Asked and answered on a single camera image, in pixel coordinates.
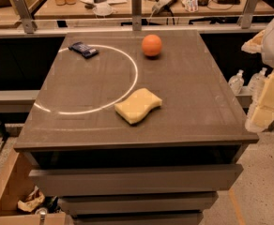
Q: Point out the orange ball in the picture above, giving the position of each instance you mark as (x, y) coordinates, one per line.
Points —
(151, 45)

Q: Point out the clear plastic bottle left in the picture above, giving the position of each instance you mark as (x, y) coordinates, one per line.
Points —
(236, 82)

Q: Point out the white bowl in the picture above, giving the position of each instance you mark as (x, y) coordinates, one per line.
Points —
(104, 10)

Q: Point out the middle metal bracket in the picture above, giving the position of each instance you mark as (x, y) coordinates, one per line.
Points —
(136, 11)

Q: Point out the cardboard box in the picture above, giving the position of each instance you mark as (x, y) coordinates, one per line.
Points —
(15, 185)

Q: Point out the clear plastic bottle right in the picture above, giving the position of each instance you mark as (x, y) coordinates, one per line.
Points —
(255, 78)

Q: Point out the left metal bracket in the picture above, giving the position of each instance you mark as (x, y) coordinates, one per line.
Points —
(29, 26)

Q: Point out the white patterned box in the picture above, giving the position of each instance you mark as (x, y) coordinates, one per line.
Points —
(190, 5)

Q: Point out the right metal bracket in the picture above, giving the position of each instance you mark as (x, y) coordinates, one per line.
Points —
(246, 17)

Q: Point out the metal bracket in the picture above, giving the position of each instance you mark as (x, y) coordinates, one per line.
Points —
(29, 26)
(246, 17)
(136, 11)

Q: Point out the clear plastic bottle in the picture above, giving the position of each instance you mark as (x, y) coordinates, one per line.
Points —
(236, 82)
(255, 78)

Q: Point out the grey drawer cabinet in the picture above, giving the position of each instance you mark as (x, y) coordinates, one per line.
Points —
(166, 169)

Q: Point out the yellow sponge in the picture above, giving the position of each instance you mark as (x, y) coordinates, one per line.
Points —
(137, 106)

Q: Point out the crumpled paper bag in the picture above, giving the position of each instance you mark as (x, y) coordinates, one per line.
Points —
(32, 201)

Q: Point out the metal can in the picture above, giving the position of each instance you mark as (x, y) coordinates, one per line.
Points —
(42, 212)

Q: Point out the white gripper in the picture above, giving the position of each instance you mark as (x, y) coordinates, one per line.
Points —
(263, 42)

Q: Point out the blue rxbar wrapper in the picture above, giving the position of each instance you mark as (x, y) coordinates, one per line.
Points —
(83, 49)

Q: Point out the white power strip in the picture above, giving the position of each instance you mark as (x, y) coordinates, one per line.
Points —
(159, 6)

